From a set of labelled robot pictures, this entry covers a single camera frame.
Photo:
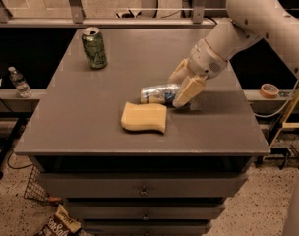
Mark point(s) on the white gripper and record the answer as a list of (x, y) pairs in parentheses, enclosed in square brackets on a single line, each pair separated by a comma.
[(206, 61)]

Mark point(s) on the silver blue redbull can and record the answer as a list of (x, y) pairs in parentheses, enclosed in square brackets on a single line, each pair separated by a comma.
[(163, 94)]

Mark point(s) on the yellow sponge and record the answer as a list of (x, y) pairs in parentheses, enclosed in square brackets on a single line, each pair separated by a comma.
[(144, 117)]

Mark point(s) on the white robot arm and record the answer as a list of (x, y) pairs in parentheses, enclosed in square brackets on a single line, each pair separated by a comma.
[(248, 22)]

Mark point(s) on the green soda can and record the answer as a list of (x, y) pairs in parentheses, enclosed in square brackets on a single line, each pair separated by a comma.
[(94, 48)]

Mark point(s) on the roll of tape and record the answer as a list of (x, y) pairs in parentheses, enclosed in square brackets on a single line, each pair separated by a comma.
[(269, 91)]

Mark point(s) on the top grey drawer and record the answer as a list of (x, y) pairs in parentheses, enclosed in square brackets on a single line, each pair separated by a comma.
[(142, 185)]

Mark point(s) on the grey drawer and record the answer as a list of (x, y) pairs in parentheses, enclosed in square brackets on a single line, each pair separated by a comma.
[(146, 228), (142, 185), (148, 210)]

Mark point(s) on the middle grey drawer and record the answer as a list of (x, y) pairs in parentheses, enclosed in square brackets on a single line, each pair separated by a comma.
[(148, 210)]

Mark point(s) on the clear plastic water bottle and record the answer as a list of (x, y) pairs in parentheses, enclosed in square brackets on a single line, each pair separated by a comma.
[(19, 82)]

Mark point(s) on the bottom grey drawer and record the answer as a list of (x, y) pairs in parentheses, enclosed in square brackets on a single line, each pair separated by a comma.
[(146, 228)]

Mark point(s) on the snack chip bag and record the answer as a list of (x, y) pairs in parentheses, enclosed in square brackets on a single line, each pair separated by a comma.
[(60, 224)]

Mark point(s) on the wire basket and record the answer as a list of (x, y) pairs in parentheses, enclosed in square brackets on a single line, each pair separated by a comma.
[(34, 191)]

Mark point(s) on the metal railing frame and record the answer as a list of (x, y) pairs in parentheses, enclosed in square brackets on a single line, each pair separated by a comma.
[(110, 13)]

